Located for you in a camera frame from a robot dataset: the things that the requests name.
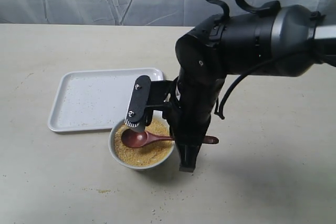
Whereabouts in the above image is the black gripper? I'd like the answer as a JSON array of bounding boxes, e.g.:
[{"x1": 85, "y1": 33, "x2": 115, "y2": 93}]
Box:
[{"x1": 163, "y1": 69, "x2": 226, "y2": 173}]

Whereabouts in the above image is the dark brown wooden spoon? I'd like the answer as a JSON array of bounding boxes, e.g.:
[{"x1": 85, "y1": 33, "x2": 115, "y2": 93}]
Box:
[{"x1": 121, "y1": 130, "x2": 219, "y2": 149}]

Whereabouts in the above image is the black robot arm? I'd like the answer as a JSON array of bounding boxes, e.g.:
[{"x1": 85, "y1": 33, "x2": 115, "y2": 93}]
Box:
[{"x1": 166, "y1": 5, "x2": 335, "y2": 173}]

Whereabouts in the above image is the white bowl of grain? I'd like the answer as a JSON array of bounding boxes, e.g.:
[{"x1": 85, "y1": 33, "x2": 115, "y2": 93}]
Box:
[{"x1": 108, "y1": 120, "x2": 174, "y2": 171}]

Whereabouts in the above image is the white rectangular tray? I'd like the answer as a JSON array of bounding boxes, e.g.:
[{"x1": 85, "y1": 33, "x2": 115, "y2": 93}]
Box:
[{"x1": 48, "y1": 68, "x2": 164, "y2": 133}]

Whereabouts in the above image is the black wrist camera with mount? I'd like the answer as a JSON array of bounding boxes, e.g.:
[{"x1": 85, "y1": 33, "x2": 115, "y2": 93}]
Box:
[{"x1": 124, "y1": 75, "x2": 173, "y2": 133}]

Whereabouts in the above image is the black cable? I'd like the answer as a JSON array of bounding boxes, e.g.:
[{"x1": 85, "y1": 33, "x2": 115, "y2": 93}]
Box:
[{"x1": 199, "y1": 0, "x2": 323, "y2": 120}]

